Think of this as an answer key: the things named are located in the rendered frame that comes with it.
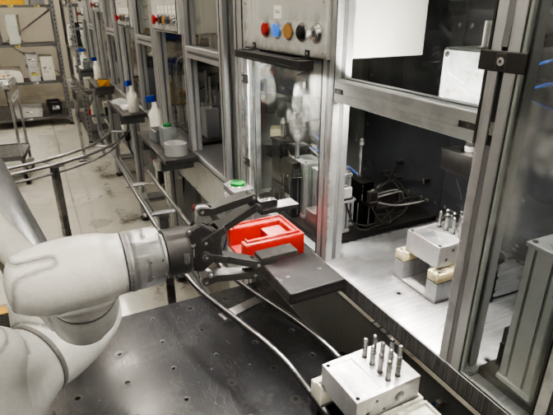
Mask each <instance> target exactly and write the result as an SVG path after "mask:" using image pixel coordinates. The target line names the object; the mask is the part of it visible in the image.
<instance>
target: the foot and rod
mask: <svg viewBox="0 0 553 415"><path fill-rule="evenodd" d="M474 148H475V143H472V142H467V141H466V144H462V145H457V146H452V147H443V150H442V156H441V162H440V169H442V170H446V171H448V172H451V173H453V174H455V175H459V176H462V177H463V178H466V179H469V178H470V174H471V169H472V158H473V152H474Z"/></svg>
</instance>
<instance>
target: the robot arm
mask: <svg viewBox="0 0 553 415"><path fill-rule="evenodd" d="M298 207H299V204H298V203H297V202H296V201H295V200H293V199H292V198H286V199H281V200H276V199H275V198H273V197H270V198H261V199H258V196H257V195H256V194H255V193H253V192H252V191H251V190H250V189H247V190H245V191H242V192H240V193H237V194H233V195H230V196H228V197H225V198H222V199H219V200H216V201H214V202H211V203H196V204H195V205H194V206H193V209H194V210H195V211H196V212H195V220H194V221H193V222H192V223H190V224H188V225H186V226H175V227H171V228H166V229H162V230H159V231H157V229H156V228H155V227H153V226H150V227H146V228H142V229H136V230H132V231H121V232H119V233H113V234H102V233H89V234H81V235H72V236H67V237H63V238H59V239H56V240H50V241H47V240H46V238H45V236H44V233H43V232H42V230H41V229H40V226H39V224H38V223H37V221H36V220H35V217H34V216H33V214H32V212H31V210H30V209H29V207H28V205H27V203H26V201H25V199H24V198H23V196H22V194H21V192H20V190H19V189H18V187H17V185H16V183H15V181H14V179H13V178H12V176H11V174H10V172H9V170H8V168H7V167H6V165H5V163H4V161H3V160H2V158H1V156H0V270H1V272H2V274H3V276H2V280H3V288H4V292H5V295H6V298H7V311H8V316H9V321H10V327H11V328H8V327H3V326H0V415H56V413H55V410H54V409H53V408H51V405H52V403H53V401H54V400H55V399H56V397H57V396H58V393H59V392H60V390H61V389H62V388H63V387H64V386H66V385H67V384H68V383H70V382H71V381H72V380H74V379H75V378H76V377H78V376H79V375H80V374H81V373H82V372H83V371H84V370H85V369H86V368H87V367H88V366H89V365H90V364H91V363H92V362H93V361H94V360H95V359H96V358H97V357H98V356H99V355H100V354H101V353H102V352H103V351H104V350H105V349H106V348H107V346H108V345H109V343H110V342H111V340H112V339H113V337H114V335H115V334H116V332H117V330H118V327H119V325H120V322H121V319H122V313H123V312H122V306H121V304H120V301H119V296H121V295H122V294H126V293H129V292H131V291H133V292H135V291H137V290H141V289H145V288H148V287H154V286H158V285H162V284H164V283H165V281H166V278H167V277H168V278H170V277H176V276H179V275H184V274H187V273H191V272H192V271H198V272H199V275H198V278H199V279H200V281H201V282H202V284H203V286H205V287H206V286H209V285H211V284H213V283H215V282H225V281H234V280H244V279H253V278H257V277H258V270H259V268H261V267H262V266H263V265H267V264H270V263H275V262H277V259H279V258H283V257H286V256H290V255H294V254H298V250H297V249H296V248H295V247H294V246H293V245H292V244H290V243H289V244H285V245H278V246H275V247H271V248H267V249H261V250H257V251H254V255H255V256H256V257H255V256H254V255H253V256H252V255H247V254H239V253H235V252H230V251H225V250H222V248H221V237H222V236H223V235H224V234H226V232H227V231H228V230H229V229H231V228H232V227H234V226H236V225H237V224H239V223H241V222H242V221H243V220H245V219H246V218H248V217H250V216H252V215H253V214H254V213H255V212H258V213H259V214H261V215H265V214H269V213H274V212H281V211H285V210H290V209H294V208H298ZM234 208H236V209H235V210H234V211H232V212H230V213H228V214H227V215H225V216H224V217H222V218H221V219H219V220H215V221H213V222H211V223H210V224H206V223H203V221H204V220H205V219H208V218H209V216H215V215H217V214H220V213H223V212H226V211H229V210H231V209H234ZM217 229H218V230H217ZM213 262H214V263H231V264H236V265H240V266H245V267H234V268H214V269H209V268H208V267H209V266H210V265H211V264H212V263H213Z"/></svg>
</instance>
